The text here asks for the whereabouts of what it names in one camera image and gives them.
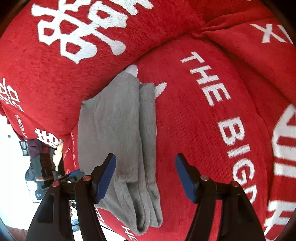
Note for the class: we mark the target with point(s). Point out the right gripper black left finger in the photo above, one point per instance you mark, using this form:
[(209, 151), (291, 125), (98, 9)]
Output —
[(52, 220)]

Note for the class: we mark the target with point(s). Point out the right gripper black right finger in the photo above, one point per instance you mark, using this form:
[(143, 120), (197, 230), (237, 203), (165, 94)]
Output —
[(220, 207)]

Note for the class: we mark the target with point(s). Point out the grey fleece small garment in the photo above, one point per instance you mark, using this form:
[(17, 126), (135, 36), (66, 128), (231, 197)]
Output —
[(121, 120)]

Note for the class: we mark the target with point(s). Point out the purple crumpled garment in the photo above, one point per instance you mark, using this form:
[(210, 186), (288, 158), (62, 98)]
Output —
[(35, 147)]

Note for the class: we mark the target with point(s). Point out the red blanket with white lettering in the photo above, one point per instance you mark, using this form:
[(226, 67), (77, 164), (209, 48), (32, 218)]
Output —
[(224, 87)]

